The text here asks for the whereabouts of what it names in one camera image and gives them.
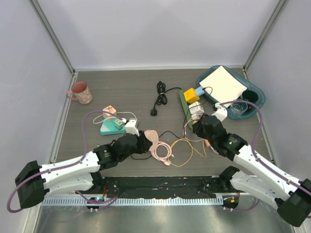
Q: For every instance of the clear glass cup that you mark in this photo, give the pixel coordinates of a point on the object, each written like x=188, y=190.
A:
x=239, y=108

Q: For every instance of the pink round socket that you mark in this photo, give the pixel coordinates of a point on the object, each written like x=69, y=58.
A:
x=152, y=136

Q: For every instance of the pink floral mug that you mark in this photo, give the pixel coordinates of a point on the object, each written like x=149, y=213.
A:
x=80, y=92

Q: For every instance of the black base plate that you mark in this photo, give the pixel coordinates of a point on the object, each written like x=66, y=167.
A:
x=186, y=187

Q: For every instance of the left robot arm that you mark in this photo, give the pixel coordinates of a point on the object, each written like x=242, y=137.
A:
x=37, y=182

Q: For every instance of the white cube adapter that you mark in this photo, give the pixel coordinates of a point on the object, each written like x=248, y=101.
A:
x=196, y=110

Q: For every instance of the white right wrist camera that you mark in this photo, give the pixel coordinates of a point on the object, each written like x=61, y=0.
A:
x=220, y=112

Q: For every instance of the light blue charger plug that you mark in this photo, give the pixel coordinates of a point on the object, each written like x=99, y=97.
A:
x=199, y=91

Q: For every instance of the pink charger plug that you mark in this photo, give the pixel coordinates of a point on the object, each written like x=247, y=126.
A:
x=207, y=143

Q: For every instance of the green power strip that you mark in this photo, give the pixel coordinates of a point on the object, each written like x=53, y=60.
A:
x=185, y=105

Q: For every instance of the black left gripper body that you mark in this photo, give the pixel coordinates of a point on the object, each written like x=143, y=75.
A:
x=140, y=147

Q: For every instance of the dark green cup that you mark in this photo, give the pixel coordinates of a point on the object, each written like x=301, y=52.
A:
x=250, y=96

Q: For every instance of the yellow cube socket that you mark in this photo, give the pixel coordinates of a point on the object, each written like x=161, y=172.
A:
x=191, y=96

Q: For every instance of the teal triangular socket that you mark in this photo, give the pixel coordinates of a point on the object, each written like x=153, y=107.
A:
x=108, y=128

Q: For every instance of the teal plastic tray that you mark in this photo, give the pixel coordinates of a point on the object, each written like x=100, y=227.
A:
x=241, y=79

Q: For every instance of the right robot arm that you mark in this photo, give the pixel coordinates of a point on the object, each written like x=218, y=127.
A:
x=290, y=196

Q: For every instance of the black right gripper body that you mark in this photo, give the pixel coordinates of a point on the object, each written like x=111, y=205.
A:
x=199, y=130

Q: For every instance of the white cable duct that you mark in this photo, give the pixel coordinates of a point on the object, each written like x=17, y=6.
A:
x=79, y=201

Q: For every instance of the white paper pad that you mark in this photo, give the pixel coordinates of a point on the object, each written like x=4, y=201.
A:
x=223, y=86

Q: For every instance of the peach cube socket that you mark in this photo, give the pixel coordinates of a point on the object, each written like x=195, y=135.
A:
x=109, y=113

